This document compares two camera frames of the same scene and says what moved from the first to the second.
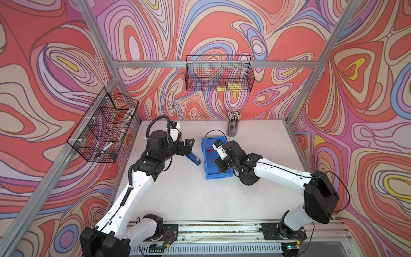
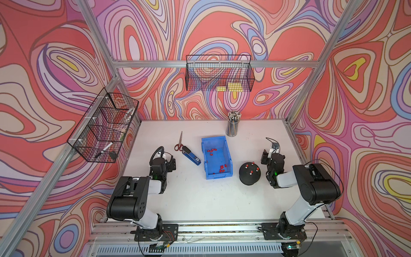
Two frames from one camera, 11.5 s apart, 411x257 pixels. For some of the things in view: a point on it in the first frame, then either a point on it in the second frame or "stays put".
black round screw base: x=248 y=179 stays put
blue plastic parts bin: x=211 y=156 stays put
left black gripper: x=187 y=149 to x=168 y=165
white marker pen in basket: x=103 y=151 stays put
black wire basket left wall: x=101 y=133 stays put
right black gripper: x=221 y=168 to x=264 y=157
